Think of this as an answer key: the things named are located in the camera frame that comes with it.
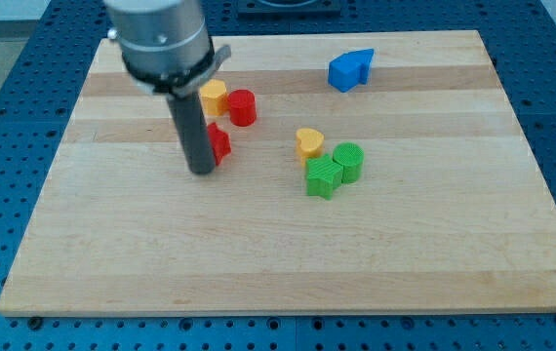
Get yellow hexagon block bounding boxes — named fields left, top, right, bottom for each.
left=200, top=79, right=228, bottom=116

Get green cylinder block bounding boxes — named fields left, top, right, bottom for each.
left=333, top=142, right=365, bottom=183

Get red cylinder block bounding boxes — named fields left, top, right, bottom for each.
left=228, top=90, right=257, bottom=127

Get yellow heart block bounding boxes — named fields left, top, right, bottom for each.
left=296, top=128, right=325, bottom=167

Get wooden board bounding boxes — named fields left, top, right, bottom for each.
left=0, top=30, right=556, bottom=317

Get blue arrow block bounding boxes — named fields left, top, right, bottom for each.
left=328, top=48, right=375, bottom=93

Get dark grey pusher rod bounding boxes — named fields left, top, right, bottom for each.
left=167, top=92, right=216, bottom=175

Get green star block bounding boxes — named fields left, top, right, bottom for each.
left=305, top=154, right=343, bottom=200

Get red star block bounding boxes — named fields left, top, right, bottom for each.
left=207, top=123, right=231, bottom=166

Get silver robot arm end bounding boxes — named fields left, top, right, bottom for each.
left=104, top=0, right=231, bottom=98

